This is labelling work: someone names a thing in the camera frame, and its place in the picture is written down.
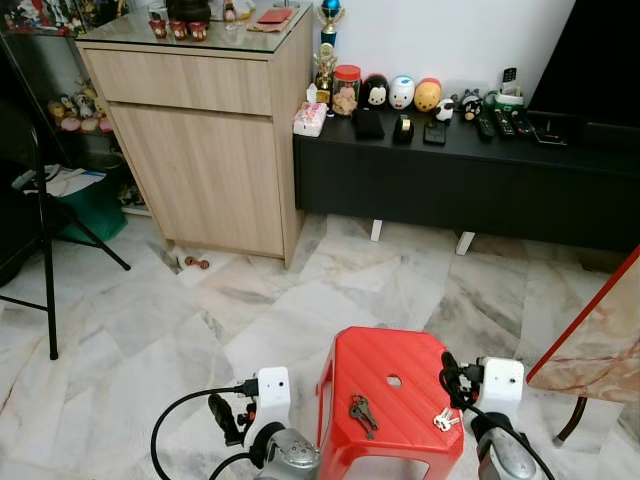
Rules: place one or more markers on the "black tripod stand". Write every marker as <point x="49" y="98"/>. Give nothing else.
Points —
<point x="48" y="260"/>

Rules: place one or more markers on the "white papers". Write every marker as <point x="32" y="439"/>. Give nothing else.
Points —
<point x="72" y="182"/>

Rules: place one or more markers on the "black table leg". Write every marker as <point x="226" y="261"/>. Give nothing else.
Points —
<point x="575" y="420"/>

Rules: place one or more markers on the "black mouse plush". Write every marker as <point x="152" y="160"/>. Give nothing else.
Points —
<point x="375" y="92"/>

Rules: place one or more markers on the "black low console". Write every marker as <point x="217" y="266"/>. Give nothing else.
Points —
<point x="470" y="190"/>

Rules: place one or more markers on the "light wood cabinet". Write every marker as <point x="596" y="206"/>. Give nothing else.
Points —
<point x="200" y="160"/>

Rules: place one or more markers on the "black remote control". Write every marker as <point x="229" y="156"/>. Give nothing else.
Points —
<point x="505" y="124"/>
<point x="485" y="128"/>
<point x="523" y="124"/>

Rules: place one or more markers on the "silver key bunch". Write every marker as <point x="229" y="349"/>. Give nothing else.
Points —
<point x="445" y="420"/>

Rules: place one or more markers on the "small white dog figure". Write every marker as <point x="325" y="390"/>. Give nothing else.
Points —
<point x="445" y="110"/>

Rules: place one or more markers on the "yellow round plush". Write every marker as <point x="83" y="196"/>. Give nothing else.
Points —
<point x="428" y="96"/>

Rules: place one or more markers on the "red booklet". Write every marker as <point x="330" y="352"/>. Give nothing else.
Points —
<point x="276" y="16"/>

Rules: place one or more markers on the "red plastic stool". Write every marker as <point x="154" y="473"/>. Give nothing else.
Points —
<point x="395" y="355"/>

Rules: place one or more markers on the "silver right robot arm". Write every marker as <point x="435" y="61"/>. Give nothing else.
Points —
<point x="505" y="455"/>

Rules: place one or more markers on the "small gold trophy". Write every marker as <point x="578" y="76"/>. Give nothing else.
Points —
<point x="325" y="70"/>

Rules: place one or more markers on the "white console leg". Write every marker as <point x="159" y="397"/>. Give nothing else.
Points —
<point x="376" y="230"/>
<point x="465" y="243"/>

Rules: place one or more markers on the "small red cup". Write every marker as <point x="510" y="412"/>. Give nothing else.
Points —
<point x="158" y="28"/>
<point x="178" y="30"/>
<point x="198" y="31"/>

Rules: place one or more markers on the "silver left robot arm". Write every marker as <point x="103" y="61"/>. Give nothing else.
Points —
<point x="292" y="460"/>

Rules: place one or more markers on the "pink tissue pack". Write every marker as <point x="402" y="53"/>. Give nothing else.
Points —
<point x="310" y="120"/>

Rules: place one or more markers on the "small red dumbbell toy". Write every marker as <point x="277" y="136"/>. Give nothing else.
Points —
<point x="196" y="264"/>

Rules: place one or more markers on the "black box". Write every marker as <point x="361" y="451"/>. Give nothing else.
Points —
<point x="369" y="124"/>

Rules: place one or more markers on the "dark glass display shelf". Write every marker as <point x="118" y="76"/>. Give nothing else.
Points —
<point x="50" y="60"/>

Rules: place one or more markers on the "black and white figure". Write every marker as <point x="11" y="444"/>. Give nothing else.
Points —
<point x="470" y="104"/>

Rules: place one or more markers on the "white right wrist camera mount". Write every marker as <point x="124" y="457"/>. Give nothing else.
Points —
<point x="502" y="385"/>

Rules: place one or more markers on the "black tape dispenser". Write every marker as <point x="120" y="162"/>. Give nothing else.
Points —
<point x="403" y="129"/>

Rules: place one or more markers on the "blue globe trophy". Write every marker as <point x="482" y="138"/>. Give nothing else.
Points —
<point x="330" y="14"/>

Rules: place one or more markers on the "black tray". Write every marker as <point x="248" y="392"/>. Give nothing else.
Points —
<point x="560" y="135"/>

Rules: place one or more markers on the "green bin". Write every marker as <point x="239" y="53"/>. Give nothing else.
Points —
<point x="100" y="210"/>

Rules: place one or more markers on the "small wooden tray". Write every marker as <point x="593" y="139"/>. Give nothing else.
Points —
<point x="262" y="27"/>

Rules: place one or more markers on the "dark key bunch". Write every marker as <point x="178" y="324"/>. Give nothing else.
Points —
<point x="361" y="413"/>

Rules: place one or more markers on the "marble pattern folding table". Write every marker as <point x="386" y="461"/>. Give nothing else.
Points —
<point x="600" y="350"/>

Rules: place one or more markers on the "white round plush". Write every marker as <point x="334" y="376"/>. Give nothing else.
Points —
<point x="402" y="93"/>

